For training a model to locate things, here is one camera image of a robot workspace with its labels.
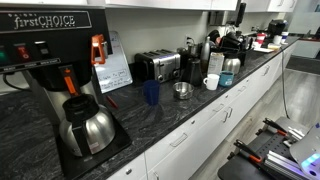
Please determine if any black countertop appliance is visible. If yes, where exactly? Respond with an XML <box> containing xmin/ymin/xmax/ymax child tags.
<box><xmin>266</xmin><ymin>18</ymin><xmax>289</xmax><ymax>38</ymax></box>

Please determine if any paper sign in holder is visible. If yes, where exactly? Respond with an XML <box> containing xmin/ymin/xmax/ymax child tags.
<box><xmin>93</xmin><ymin>31</ymin><xmax>134</xmax><ymax>95</ymax></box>

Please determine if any white cabinet drawer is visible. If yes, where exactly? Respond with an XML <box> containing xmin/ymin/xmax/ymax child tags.
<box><xmin>106</xmin><ymin>153</ymin><xmax>148</xmax><ymax>180</ymax></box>
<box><xmin>233</xmin><ymin>73</ymin><xmax>258</xmax><ymax>103</ymax></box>
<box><xmin>143</xmin><ymin>104</ymin><xmax>209</xmax><ymax>172</ymax></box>
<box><xmin>203</xmin><ymin>89</ymin><xmax>236</xmax><ymax>125</ymax></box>

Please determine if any black coffee machine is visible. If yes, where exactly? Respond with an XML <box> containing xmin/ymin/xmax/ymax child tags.
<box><xmin>209</xmin><ymin>29</ymin><xmax>254</xmax><ymax>66</ymax></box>

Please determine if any yellow sponge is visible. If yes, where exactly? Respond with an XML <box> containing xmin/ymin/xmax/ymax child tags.
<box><xmin>266</xmin><ymin>42</ymin><xmax>282</xmax><ymax>51</ymax></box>

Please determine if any white mug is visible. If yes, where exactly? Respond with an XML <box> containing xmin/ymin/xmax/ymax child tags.
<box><xmin>202</xmin><ymin>73</ymin><xmax>221</xmax><ymax>92</ymax></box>

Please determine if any white drink carton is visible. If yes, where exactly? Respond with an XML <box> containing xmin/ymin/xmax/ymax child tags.
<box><xmin>206</xmin><ymin>51</ymin><xmax>226</xmax><ymax>76</ymax></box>

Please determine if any black brewer power cable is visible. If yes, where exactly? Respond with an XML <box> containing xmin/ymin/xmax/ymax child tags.
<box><xmin>1</xmin><ymin>73</ymin><xmax>32</xmax><ymax>93</ymax></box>

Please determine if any black hanging cable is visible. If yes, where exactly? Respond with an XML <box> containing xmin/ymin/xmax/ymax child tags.
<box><xmin>280</xmin><ymin>49</ymin><xmax>292</xmax><ymax>121</ymax></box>

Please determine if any dark blue plastic cup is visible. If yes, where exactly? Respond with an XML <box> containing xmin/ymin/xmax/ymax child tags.
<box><xmin>142</xmin><ymin>79</ymin><xmax>161</xmax><ymax>107</ymax></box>

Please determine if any steel water bottle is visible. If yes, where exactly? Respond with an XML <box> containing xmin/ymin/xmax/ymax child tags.
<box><xmin>199</xmin><ymin>35</ymin><xmax>212</xmax><ymax>67</ymax></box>

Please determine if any black work table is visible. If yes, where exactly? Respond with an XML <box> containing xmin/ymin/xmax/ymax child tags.
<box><xmin>217</xmin><ymin>115</ymin><xmax>313</xmax><ymax>180</ymax></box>

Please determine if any steel tumbler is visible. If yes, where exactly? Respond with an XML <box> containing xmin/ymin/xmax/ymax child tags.
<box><xmin>187</xmin><ymin>43</ymin><xmax>200</xmax><ymax>58</ymax></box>

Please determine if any aluminium extrusion bar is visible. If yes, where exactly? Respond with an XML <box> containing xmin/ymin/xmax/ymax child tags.
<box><xmin>285</xmin><ymin>125</ymin><xmax>307</xmax><ymax>142</ymax></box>
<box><xmin>264</xmin><ymin>149</ymin><xmax>313</xmax><ymax>180</ymax></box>

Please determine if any black gooseneck kettle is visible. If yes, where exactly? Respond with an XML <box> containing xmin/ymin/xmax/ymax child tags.
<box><xmin>180</xmin><ymin>56</ymin><xmax>204</xmax><ymax>88</ymax></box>

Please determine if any white flat tray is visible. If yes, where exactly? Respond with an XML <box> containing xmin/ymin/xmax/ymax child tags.
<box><xmin>252</xmin><ymin>46</ymin><xmax>275</xmax><ymax>54</ymax></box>

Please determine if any white cabinet door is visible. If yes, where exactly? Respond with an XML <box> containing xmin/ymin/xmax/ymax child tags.
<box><xmin>146</xmin><ymin>119</ymin><xmax>221</xmax><ymax>180</ymax></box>
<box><xmin>196</xmin><ymin>99</ymin><xmax>234</xmax><ymax>168</ymax></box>
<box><xmin>211</xmin><ymin>0</ymin><xmax>239</xmax><ymax>12</ymax></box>
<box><xmin>169</xmin><ymin>0</ymin><xmax>213</xmax><ymax>11</ymax></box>
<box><xmin>0</xmin><ymin>0</ymin><xmax>89</xmax><ymax>7</ymax></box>
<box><xmin>285</xmin><ymin>0</ymin><xmax>299</xmax><ymax>13</ymax></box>
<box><xmin>266</xmin><ymin>0</ymin><xmax>288</xmax><ymax>13</ymax></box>
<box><xmin>104</xmin><ymin>0</ymin><xmax>172</xmax><ymax>10</ymax></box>
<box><xmin>228</xmin><ymin>84</ymin><xmax>264</xmax><ymax>141</ymax></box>

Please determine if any black steel coffee brewer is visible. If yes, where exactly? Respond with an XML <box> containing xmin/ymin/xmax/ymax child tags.
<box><xmin>0</xmin><ymin>6</ymin><xmax>134</xmax><ymax>180</ymax></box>

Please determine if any blue white paper cup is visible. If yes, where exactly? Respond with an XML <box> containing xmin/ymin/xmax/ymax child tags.
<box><xmin>280</xmin><ymin>30</ymin><xmax>290</xmax><ymax>44</ymax></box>

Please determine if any red white paper cup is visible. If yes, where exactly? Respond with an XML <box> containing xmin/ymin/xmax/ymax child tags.
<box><xmin>255</xmin><ymin>32</ymin><xmax>267</xmax><ymax>45</ymax></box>

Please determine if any steel coffee carafe black lid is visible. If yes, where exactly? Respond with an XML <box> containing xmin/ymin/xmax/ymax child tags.
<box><xmin>222</xmin><ymin>52</ymin><xmax>242</xmax><ymax>75</ymax></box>
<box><xmin>59</xmin><ymin>93</ymin><xmax>117</xmax><ymax>158</ymax></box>

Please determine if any black pan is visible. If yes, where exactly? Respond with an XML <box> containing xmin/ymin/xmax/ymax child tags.
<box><xmin>207</xmin><ymin>29</ymin><xmax>221</xmax><ymax>43</ymax></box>

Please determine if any small steel bowl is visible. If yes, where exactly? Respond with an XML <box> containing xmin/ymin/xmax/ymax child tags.
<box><xmin>172</xmin><ymin>81</ymin><xmax>196</xmax><ymax>101</ymax></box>

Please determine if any black coffee grinder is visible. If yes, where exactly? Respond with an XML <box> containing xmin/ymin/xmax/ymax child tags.
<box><xmin>176</xmin><ymin>47</ymin><xmax>192</xmax><ymax>73</ymax></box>

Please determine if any red marker pen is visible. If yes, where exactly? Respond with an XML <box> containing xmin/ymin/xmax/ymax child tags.
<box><xmin>105</xmin><ymin>95</ymin><xmax>120</xmax><ymax>111</ymax></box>

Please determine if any white wall outlet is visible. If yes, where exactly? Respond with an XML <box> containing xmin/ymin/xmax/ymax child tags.
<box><xmin>183</xmin><ymin>34</ymin><xmax>195</xmax><ymax>46</ymax></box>

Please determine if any dark floor mat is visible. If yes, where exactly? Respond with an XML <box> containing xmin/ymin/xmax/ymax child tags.
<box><xmin>285</xmin><ymin>54</ymin><xmax>320</xmax><ymax>76</ymax></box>

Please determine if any black orange clamp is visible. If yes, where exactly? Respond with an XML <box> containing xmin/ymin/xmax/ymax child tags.
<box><xmin>227</xmin><ymin>139</ymin><xmax>265</xmax><ymax>165</ymax></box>
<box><xmin>255</xmin><ymin>117</ymin><xmax>289</xmax><ymax>138</ymax></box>

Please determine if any steel black toaster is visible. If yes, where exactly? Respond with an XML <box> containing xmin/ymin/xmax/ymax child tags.
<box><xmin>133</xmin><ymin>48</ymin><xmax>182</xmax><ymax>84</ymax></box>

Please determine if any pink bowl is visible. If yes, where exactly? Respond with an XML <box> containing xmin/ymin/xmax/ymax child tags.
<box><xmin>214</xmin><ymin>35</ymin><xmax>224</xmax><ymax>47</ymax></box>

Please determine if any teal mug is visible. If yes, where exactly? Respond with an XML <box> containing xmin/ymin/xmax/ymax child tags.
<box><xmin>218</xmin><ymin>70</ymin><xmax>236</xmax><ymax>89</ymax></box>

